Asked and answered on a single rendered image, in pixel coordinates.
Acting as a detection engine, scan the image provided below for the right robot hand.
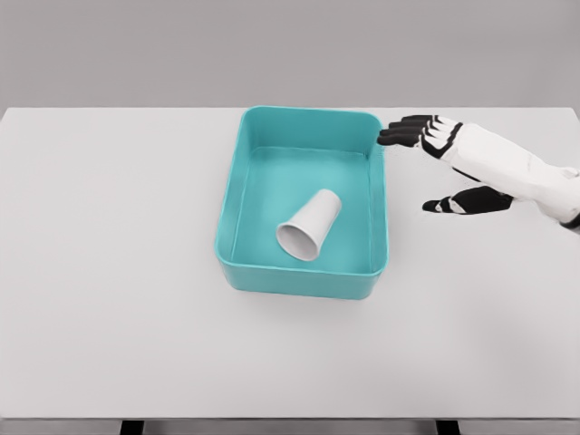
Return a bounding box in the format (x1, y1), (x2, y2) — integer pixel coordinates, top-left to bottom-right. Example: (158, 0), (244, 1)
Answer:
(378, 114), (546, 217)

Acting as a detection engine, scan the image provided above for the white paper cup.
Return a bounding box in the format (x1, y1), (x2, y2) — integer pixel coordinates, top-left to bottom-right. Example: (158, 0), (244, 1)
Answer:
(275, 188), (342, 262)

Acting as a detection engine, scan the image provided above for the teal plastic basket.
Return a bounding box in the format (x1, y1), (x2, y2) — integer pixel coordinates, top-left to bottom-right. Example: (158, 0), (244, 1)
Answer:
(213, 105), (392, 302)

